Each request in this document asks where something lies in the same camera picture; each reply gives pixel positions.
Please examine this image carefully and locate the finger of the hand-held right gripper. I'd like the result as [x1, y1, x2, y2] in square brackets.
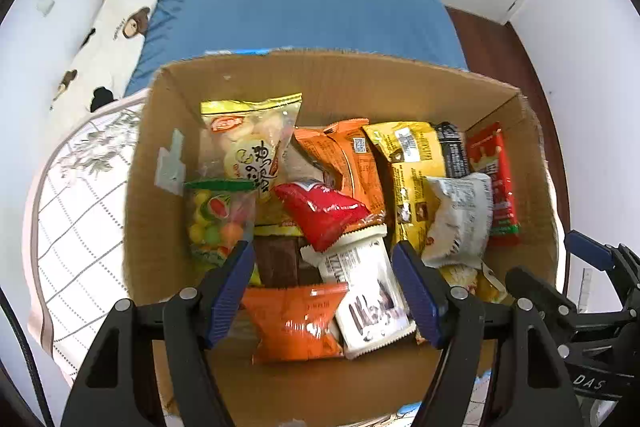
[565, 229, 640, 308]
[505, 266, 626, 333]

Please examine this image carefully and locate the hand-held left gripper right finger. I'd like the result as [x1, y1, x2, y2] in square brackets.
[391, 239, 586, 427]

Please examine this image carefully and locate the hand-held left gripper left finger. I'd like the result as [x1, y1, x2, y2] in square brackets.
[60, 239, 256, 427]

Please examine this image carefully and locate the brown snack packet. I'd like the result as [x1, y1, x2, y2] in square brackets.
[252, 236, 323, 289]

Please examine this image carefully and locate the yellow packet of round crackers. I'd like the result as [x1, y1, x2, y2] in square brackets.
[200, 93, 307, 238]

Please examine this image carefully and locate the cardboard box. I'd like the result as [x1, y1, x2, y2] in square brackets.
[122, 49, 561, 427]

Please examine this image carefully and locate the small yellow snack packet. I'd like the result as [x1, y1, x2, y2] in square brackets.
[440, 264, 508, 305]

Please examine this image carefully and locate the white snack packet black print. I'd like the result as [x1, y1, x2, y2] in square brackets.
[300, 227, 418, 360]

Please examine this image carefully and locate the orange snack packet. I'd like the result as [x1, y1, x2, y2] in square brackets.
[292, 118, 387, 228]
[241, 283, 349, 365]

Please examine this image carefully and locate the clear bag of fruit candies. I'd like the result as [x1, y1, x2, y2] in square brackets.
[184, 178, 257, 270]

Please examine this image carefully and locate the white crinkled snack packet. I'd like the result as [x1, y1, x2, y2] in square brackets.
[421, 173, 494, 269]

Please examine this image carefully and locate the long red snack packet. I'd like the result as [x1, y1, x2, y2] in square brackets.
[466, 122, 522, 248]

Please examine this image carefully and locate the yellow packet brown print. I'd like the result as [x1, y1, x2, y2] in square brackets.
[361, 122, 448, 258]

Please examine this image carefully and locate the white printed tablecloth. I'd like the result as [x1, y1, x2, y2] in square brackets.
[27, 88, 496, 427]

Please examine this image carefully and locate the white bear print pillow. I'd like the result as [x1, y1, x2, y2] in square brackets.
[50, 0, 163, 135]

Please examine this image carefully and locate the black cable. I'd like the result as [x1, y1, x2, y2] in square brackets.
[0, 292, 53, 427]

